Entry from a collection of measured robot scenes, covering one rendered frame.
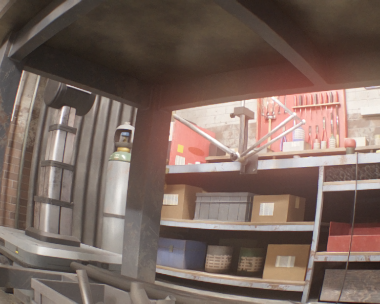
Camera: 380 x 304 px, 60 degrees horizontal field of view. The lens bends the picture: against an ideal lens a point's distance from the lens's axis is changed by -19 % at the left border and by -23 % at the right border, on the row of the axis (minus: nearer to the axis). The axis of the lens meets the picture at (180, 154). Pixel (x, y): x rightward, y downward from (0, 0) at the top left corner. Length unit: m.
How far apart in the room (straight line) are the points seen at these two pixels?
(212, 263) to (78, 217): 1.47
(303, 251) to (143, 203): 1.18
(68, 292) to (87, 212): 2.85
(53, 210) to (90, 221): 2.09
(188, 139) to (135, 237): 2.06
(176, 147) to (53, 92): 1.68
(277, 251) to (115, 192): 1.22
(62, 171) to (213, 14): 0.99
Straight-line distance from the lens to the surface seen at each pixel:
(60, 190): 1.59
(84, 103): 1.67
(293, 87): 0.99
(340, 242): 2.04
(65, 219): 1.59
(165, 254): 2.76
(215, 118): 3.63
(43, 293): 0.73
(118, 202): 2.77
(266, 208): 2.29
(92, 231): 3.63
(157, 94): 1.28
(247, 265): 2.44
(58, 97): 1.61
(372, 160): 1.98
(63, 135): 1.61
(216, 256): 2.52
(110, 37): 0.99
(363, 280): 2.01
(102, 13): 0.88
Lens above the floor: 0.39
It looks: 11 degrees up
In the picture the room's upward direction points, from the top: 6 degrees clockwise
